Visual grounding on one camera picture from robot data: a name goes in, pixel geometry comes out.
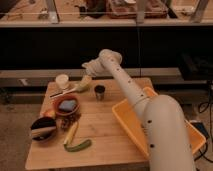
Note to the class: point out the blue sponge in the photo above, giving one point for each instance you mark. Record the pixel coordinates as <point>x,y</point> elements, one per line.
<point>67,105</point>

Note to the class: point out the yellow plastic tray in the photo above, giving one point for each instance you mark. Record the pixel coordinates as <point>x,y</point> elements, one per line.
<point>130,120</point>

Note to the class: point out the white cup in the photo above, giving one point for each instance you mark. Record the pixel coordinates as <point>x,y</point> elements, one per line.
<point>62,81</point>

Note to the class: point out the wooden table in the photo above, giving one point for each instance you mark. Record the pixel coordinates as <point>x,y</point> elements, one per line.
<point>110,144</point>

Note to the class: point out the metal cup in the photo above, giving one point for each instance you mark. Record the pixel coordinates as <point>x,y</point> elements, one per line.
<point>99,92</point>

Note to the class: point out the red yellow apple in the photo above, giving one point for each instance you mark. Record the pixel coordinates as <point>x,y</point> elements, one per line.
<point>49,113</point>

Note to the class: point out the green yellow vegetable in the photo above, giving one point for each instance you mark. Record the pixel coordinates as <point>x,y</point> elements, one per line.
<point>84,83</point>

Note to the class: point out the black and white bowl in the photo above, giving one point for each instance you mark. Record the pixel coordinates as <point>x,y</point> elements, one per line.
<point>43,128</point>

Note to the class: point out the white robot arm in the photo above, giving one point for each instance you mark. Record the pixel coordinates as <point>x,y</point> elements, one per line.
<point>110,61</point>

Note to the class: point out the knife with black handle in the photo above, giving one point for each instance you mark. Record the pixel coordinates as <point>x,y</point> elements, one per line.
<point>63,92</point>

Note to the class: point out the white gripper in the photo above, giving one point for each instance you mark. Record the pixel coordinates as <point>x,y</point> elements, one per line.
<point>93,67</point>

